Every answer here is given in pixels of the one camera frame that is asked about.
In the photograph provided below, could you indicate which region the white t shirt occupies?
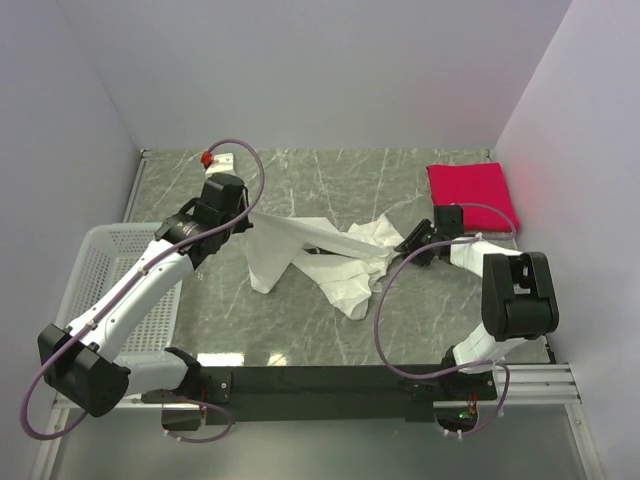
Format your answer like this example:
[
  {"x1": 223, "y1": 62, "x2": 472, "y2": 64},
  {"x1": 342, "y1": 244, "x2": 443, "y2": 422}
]
[{"x1": 245, "y1": 213, "x2": 404, "y2": 320}]

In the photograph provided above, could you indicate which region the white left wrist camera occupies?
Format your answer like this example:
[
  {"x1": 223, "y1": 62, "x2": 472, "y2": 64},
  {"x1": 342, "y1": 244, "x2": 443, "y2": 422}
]
[{"x1": 200, "y1": 151, "x2": 236, "y2": 176}]

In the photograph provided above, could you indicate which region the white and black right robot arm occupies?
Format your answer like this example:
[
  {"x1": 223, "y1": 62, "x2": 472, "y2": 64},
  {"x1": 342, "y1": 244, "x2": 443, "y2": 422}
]
[{"x1": 395, "y1": 202, "x2": 559, "y2": 399}]

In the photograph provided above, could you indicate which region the folded red t shirt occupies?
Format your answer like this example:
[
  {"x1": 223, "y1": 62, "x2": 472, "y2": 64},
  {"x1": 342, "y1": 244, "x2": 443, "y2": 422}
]
[{"x1": 426, "y1": 163, "x2": 520, "y2": 233}]

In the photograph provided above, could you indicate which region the aluminium rail frame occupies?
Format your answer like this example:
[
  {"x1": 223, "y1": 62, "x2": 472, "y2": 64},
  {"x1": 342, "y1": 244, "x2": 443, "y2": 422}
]
[{"x1": 29, "y1": 364, "x2": 606, "y2": 479}]

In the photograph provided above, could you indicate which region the black base beam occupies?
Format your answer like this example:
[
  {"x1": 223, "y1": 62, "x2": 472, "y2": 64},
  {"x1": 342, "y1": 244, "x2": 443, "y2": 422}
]
[{"x1": 141, "y1": 365, "x2": 497, "y2": 431}]

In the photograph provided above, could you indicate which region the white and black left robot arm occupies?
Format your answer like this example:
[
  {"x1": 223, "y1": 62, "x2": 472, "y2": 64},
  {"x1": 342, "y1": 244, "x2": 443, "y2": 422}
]
[{"x1": 37, "y1": 173, "x2": 252, "y2": 417}]

